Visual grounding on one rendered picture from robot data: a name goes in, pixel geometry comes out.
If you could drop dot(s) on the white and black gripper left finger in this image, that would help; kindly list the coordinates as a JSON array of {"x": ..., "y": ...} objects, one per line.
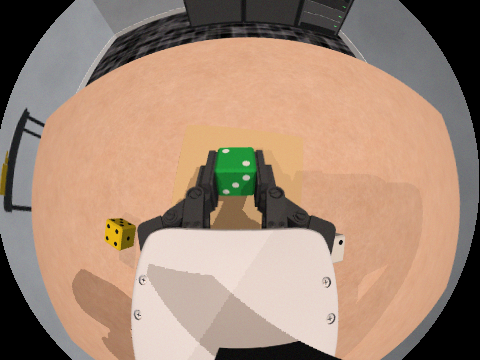
[{"x": 199, "y": 202}]

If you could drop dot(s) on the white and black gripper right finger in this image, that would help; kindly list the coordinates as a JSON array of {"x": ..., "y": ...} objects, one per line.
[{"x": 280, "y": 209}]

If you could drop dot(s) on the green die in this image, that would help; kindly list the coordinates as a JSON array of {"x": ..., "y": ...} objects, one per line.
[{"x": 235, "y": 171}]

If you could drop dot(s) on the tan square mat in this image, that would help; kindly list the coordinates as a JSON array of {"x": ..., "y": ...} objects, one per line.
[{"x": 283, "y": 152}]

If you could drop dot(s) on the white die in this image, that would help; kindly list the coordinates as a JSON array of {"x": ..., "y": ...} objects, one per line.
[{"x": 338, "y": 248}]

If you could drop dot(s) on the yellow die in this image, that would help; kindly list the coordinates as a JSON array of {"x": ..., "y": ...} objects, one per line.
[{"x": 119, "y": 233}]

